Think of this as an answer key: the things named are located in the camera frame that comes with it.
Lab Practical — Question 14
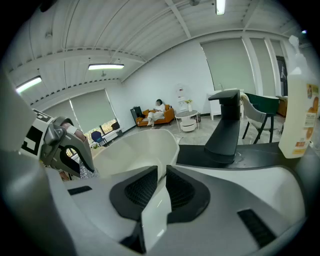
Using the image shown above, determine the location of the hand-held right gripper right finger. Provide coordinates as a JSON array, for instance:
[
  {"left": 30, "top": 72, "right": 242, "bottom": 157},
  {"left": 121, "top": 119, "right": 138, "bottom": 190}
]
[{"left": 159, "top": 164, "right": 308, "bottom": 254}]

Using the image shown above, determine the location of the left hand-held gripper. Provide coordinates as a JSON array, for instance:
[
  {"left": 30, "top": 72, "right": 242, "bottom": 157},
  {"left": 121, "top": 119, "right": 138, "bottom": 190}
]
[{"left": 19, "top": 108, "right": 96, "bottom": 179}]

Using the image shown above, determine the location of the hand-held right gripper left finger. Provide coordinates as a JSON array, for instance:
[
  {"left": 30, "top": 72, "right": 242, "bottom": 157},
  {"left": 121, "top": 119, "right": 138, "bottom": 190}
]
[{"left": 46, "top": 164, "right": 160, "bottom": 243}]

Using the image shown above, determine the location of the steel wool scrubber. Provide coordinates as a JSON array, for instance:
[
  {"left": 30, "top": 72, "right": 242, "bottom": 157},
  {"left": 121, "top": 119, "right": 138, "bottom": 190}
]
[{"left": 79, "top": 159, "right": 100, "bottom": 180}]

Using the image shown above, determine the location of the cream white bowl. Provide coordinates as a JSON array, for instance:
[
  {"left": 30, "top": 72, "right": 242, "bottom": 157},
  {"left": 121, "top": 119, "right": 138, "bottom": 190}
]
[{"left": 91, "top": 128, "right": 181, "bottom": 252}]

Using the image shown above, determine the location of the person's left hand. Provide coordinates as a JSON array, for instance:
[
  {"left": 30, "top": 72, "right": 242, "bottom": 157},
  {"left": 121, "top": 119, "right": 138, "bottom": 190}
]
[{"left": 60, "top": 121, "right": 86, "bottom": 141}]

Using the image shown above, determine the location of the blue chair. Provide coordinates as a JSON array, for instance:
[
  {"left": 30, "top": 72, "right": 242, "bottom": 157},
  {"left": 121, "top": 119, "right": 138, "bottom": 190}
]
[{"left": 90, "top": 130, "right": 110, "bottom": 148}]

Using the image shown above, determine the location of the grey roller blind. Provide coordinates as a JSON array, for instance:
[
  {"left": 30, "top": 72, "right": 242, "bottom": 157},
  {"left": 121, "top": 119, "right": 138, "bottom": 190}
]
[
  {"left": 41, "top": 98, "right": 76, "bottom": 126},
  {"left": 200, "top": 37, "right": 256, "bottom": 96},
  {"left": 69, "top": 88, "right": 118, "bottom": 135}
]

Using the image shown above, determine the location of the black faucet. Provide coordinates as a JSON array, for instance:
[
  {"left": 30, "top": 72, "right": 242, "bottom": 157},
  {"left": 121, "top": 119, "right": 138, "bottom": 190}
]
[{"left": 203, "top": 89, "right": 242, "bottom": 165}]

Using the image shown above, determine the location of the orange sofa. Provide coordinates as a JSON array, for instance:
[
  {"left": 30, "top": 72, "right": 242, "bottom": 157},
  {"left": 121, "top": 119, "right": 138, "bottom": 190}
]
[{"left": 135, "top": 104, "right": 175, "bottom": 128}]

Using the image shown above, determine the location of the white cabinet with tap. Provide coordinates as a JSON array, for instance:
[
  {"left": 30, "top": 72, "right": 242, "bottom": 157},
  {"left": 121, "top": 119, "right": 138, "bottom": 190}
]
[{"left": 206, "top": 83, "right": 245, "bottom": 121}]

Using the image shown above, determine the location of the round white side table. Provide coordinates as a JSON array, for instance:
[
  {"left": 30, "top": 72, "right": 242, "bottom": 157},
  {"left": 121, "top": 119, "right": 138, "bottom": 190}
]
[{"left": 174, "top": 110, "right": 201, "bottom": 133}]

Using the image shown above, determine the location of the white shelf stand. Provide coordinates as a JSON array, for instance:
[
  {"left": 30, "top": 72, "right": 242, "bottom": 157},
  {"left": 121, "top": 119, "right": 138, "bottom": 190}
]
[{"left": 174, "top": 83, "right": 189, "bottom": 113}]

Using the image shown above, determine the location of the cream dish soap bottle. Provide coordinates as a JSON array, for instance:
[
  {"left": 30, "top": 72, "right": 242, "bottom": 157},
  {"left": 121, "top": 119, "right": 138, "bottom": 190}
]
[{"left": 278, "top": 34, "right": 320, "bottom": 160}]

